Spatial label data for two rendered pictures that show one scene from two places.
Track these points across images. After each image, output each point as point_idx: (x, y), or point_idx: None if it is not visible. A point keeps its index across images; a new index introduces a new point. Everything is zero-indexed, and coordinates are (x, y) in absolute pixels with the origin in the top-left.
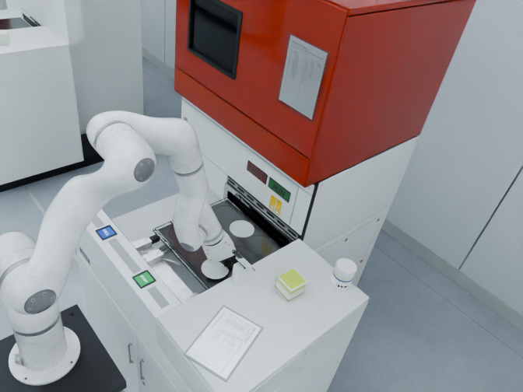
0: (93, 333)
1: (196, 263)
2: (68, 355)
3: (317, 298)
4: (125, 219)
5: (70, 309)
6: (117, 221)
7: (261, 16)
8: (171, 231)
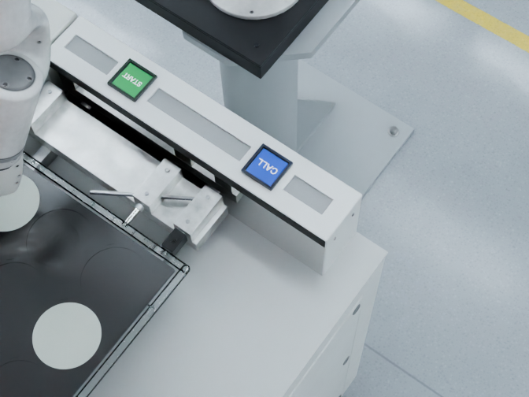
0: (201, 26)
1: (53, 201)
2: None
3: None
4: (295, 341)
5: (264, 53)
6: (313, 328)
7: None
8: (141, 276)
